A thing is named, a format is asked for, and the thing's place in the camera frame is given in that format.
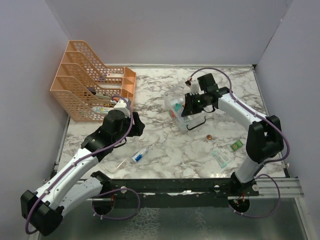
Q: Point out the small green box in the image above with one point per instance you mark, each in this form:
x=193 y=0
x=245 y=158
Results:
x=236 y=145

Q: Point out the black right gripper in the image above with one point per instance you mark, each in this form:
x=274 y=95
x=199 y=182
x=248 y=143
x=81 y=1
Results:
x=189 y=109

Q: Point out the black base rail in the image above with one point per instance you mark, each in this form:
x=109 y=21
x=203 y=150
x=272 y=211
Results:
x=157 y=193

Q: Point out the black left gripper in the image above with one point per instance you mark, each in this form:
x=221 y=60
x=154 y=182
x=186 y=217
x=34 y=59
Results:
x=137 y=129

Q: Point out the stapler in organizer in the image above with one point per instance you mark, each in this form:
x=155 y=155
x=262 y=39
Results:
x=99 y=96

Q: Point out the clear medicine kit box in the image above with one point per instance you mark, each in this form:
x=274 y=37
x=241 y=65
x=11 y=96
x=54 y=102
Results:
x=198 y=119

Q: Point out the blue white gauze packet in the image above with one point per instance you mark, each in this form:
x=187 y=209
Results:
x=184 y=121

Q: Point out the white plastic bottle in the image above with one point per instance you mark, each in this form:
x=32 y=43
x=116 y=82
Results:
x=177 y=101

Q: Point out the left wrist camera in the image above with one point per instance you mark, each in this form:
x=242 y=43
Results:
x=122 y=106

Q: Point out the blue white tube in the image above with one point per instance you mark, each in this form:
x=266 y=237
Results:
x=139 y=154

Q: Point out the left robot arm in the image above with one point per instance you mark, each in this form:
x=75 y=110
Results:
x=46 y=207

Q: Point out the red white box in organizer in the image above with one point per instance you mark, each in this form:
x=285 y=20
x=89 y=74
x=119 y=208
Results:
x=115 y=75

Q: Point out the tube package in organizer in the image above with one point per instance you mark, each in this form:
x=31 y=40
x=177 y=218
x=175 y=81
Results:
x=101 y=109

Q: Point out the orange plastic file organizer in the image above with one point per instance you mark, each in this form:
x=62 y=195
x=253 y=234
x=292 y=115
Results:
x=81 y=71

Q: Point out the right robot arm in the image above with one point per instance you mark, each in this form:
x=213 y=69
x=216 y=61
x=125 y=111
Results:
x=264 y=134

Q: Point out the clear teal pad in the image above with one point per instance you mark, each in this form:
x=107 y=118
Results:
x=222 y=159

